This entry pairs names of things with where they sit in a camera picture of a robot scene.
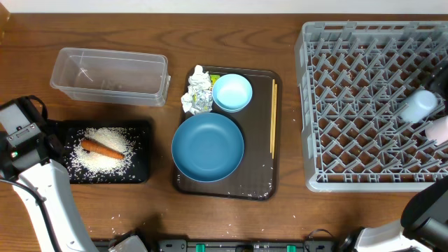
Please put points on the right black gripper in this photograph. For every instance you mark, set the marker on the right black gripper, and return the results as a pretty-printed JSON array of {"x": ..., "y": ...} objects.
[{"x": 439, "y": 79}]

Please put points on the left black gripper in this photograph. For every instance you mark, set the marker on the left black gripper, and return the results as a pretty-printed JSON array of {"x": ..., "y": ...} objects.
[{"x": 48, "y": 131}]

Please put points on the light blue cup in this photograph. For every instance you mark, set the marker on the light blue cup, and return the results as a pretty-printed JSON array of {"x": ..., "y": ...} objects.
[{"x": 417, "y": 106}]

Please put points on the white cup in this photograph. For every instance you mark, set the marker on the white cup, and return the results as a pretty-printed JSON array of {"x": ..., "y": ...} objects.
[{"x": 437, "y": 131}]

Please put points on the white rice pile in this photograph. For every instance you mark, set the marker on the white rice pile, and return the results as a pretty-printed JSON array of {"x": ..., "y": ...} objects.
[{"x": 83, "y": 162}]

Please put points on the orange carrot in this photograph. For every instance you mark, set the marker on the orange carrot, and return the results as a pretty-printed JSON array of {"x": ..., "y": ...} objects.
[{"x": 95, "y": 147}]

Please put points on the dark blue plate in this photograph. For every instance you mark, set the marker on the dark blue plate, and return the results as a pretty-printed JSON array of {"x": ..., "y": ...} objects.
[{"x": 207, "y": 147}]

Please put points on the light blue bowl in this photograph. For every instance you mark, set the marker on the light blue bowl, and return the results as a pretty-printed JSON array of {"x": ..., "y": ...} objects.
[{"x": 232, "y": 92}]

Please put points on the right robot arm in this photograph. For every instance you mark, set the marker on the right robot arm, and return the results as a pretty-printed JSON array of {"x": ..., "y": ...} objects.
[{"x": 423, "y": 224}]

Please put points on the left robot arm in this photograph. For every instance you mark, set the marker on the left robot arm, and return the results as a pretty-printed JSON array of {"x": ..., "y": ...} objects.
[{"x": 46, "y": 193}]

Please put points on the grey dishwasher rack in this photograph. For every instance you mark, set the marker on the grey dishwasher rack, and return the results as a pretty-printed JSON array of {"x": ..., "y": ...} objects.
[{"x": 353, "y": 78}]

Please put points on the black plastic tray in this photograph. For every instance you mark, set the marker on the black plastic tray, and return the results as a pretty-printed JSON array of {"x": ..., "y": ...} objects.
[{"x": 139, "y": 174}]

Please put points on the clear plastic bin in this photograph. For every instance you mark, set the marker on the clear plastic bin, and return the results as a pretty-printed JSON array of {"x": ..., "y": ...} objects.
[{"x": 109, "y": 76}]

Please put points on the crumpled white wrapper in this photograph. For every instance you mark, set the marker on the crumpled white wrapper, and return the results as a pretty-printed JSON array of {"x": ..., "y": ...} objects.
[{"x": 199, "y": 98}]

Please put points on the dark brown serving tray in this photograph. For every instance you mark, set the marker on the dark brown serving tray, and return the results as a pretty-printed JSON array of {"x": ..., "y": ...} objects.
[{"x": 256, "y": 176}]

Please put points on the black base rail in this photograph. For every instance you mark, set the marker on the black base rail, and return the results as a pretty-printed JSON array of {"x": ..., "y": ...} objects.
[{"x": 174, "y": 245}]

